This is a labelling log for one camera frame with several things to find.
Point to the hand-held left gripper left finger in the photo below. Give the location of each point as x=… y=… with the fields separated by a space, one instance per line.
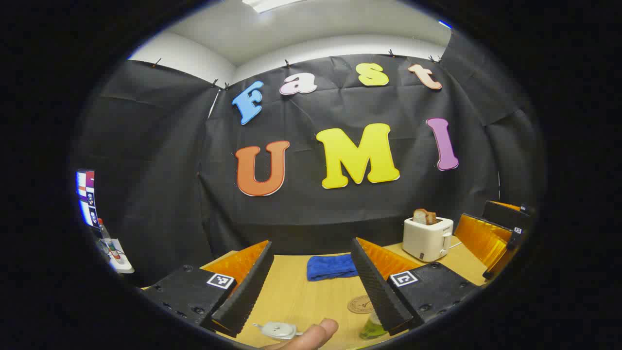
x=248 y=291

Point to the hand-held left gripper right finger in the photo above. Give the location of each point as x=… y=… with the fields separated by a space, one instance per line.
x=376 y=287

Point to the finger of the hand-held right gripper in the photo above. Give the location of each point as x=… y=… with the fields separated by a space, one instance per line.
x=510 y=215
x=514 y=238

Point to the round brown coaster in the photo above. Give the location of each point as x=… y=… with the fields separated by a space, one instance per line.
x=358 y=305

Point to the white teacup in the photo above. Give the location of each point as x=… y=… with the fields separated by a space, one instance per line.
x=257 y=325

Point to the clear green water bottle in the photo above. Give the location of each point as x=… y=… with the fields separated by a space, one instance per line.
x=374 y=330

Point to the red capped plastic bottle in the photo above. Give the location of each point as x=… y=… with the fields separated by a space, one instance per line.
x=109 y=243

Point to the blue towel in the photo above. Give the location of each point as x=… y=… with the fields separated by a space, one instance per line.
x=330 y=267

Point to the white toaster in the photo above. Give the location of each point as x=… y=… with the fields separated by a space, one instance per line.
x=425 y=240

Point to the bread slice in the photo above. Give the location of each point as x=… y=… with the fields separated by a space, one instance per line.
x=422 y=216

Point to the computer monitor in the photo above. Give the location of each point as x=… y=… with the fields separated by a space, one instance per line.
x=86 y=197

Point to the ceiling light panel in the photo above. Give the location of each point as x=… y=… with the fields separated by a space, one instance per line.
x=269 y=5

